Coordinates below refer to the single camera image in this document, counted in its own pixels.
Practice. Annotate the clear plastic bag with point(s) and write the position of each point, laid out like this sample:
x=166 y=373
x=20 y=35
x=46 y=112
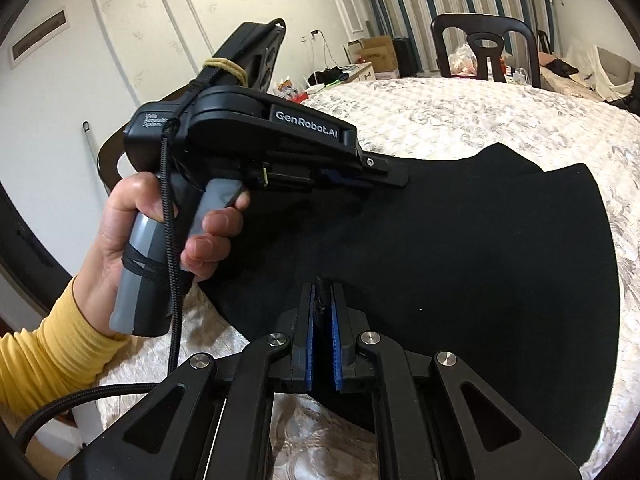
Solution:
x=462 y=60

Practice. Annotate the brown wooden chair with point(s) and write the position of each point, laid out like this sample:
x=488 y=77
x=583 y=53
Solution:
x=106 y=155

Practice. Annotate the black garment with pink cloth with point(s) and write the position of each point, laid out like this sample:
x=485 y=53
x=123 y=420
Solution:
x=562 y=66

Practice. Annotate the colourful small box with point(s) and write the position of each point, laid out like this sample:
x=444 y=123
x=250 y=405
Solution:
x=290 y=91

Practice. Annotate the grey sofa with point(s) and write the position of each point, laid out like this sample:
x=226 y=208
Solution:
x=557 y=80

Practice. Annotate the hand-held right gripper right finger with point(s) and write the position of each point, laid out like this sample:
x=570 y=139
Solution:
x=336 y=340

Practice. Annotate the person's left forearm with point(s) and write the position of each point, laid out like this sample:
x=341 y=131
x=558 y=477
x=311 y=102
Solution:
x=45 y=350

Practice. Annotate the black dining chair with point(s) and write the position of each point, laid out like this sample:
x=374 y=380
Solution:
x=480 y=20
x=544 y=42

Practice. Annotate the person's left hand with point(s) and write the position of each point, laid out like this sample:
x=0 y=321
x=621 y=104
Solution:
x=110 y=240

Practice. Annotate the white wall vent grille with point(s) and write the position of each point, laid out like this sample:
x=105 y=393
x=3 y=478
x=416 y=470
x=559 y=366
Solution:
x=40 y=35

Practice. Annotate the striped curtain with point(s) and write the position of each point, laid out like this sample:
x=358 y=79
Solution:
x=400 y=0

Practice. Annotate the black pants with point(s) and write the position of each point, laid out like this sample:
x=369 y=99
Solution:
x=475 y=285

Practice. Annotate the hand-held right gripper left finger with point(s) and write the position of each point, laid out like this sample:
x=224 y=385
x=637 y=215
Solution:
x=310 y=340

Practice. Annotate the white side cabinet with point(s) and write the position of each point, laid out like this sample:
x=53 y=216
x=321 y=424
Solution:
x=357 y=72

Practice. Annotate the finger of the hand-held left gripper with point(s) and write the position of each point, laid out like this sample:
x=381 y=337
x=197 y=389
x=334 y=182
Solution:
x=382 y=167
x=336 y=177

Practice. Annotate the yellow rubber band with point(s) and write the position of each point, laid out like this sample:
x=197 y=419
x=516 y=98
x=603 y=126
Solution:
x=225 y=62

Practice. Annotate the black bag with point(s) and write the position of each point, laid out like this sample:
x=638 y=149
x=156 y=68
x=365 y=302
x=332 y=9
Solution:
x=320 y=77

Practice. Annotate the white cloth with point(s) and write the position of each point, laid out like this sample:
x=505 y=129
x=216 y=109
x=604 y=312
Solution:
x=605 y=70

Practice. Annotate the black tower appliance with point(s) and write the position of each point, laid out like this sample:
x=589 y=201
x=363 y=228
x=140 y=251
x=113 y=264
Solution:
x=405 y=56

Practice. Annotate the cardboard box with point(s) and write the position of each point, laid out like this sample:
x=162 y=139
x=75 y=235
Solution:
x=380 y=55

